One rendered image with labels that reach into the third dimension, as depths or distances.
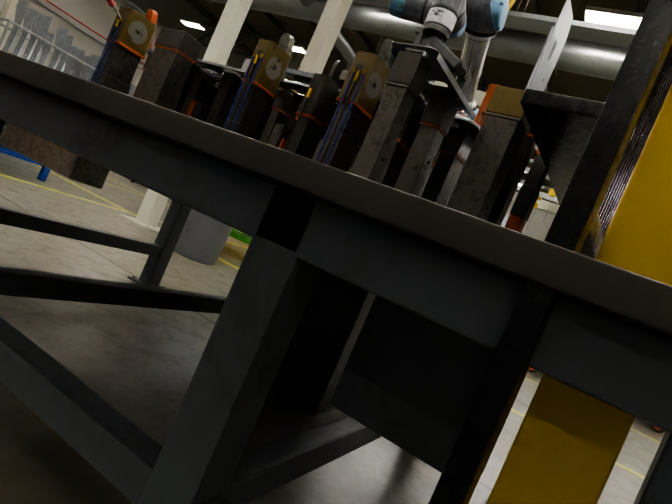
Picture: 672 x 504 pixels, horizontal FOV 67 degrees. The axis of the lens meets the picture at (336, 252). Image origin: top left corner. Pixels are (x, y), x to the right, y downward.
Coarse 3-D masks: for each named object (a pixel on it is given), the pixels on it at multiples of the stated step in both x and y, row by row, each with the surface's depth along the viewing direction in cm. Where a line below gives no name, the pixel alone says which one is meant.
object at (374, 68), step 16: (352, 64) 116; (368, 64) 114; (384, 64) 117; (352, 80) 115; (368, 80) 115; (384, 80) 120; (352, 96) 114; (368, 96) 117; (336, 112) 115; (352, 112) 115; (368, 112) 119; (336, 128) 116; (352, 128) 117; (320, 144) 117; (336, 144) 115; (352, 144) 120; (320, 160) 116; (336, 160) 116
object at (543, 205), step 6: (438, 84) 769; (444, 84) 765; (480, 96) 739; (480, 102) 737; (528, 162) 898; (522, 180) 1039; (516, 192) 1232; (540, 204) 1204; (546, 204) 1198; (552, 204) 1192; (546, 210) 1196; (552, 210) 1190
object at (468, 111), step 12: (396, 48) 95; (420, 48) 91; (432, 48) 89; (432, 60) 93; (432, 72) 99; (444, 72) 96; (432, 84) 105; (456, 84) 99; (444, 96) 108; (456, 96) 105; (468, 108) 107
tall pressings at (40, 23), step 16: (16, 16) 828; (32, 16) 837; (48, 16) 874; (16, 32) 815; (48, 32) 887; (64, 32) 894; (16, 48) 831; (48, 48) 875; (64, 48) 909; (80, 64) 928; (96, 64) 958
